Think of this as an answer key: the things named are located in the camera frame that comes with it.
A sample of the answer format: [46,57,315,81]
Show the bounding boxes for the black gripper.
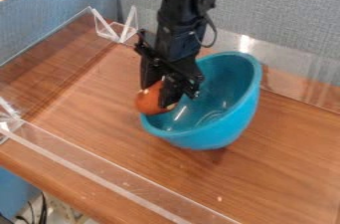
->
[135,24,204,109]

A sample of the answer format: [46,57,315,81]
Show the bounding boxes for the clear acrylic left barrier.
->
[0,6,95,67]

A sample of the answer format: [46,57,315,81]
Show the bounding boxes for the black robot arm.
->
[135,0,216,114]

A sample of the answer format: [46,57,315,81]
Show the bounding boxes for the clear acrylic back barrier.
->
[90,6,340,114]

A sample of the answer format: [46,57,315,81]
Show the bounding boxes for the clear acrylic barrier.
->
[0,98,240,224]
[90,6,340,114]
[0,6,95,67]

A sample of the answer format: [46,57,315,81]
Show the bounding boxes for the toy mushroom brown cap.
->
[135,81,180,115]

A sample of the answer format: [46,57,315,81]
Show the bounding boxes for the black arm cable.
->
[194,13,219,49]

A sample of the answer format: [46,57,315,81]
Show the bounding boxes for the black floor cables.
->
[0,191,50,224]

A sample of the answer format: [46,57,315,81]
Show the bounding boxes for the blue plastic bowl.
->
[142,52,262,150]

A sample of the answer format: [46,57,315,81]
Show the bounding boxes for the clear acrylic front barrier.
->
[0,98,240,224]

